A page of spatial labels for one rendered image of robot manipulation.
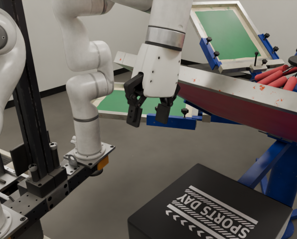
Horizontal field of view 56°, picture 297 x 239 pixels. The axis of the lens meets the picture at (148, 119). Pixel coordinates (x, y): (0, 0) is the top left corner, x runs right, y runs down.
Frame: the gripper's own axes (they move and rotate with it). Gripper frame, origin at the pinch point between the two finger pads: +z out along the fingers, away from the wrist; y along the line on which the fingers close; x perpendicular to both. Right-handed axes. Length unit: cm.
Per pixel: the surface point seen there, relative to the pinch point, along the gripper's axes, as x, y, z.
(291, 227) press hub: 13, -189, 97
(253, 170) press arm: -1, -90, 32
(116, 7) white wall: -380, -320, -75
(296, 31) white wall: -104, -470, -90
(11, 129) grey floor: -310, -114, 121
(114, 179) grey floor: -135, -138, 114
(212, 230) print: 5, -44, 43
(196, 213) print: -4, -47, 42
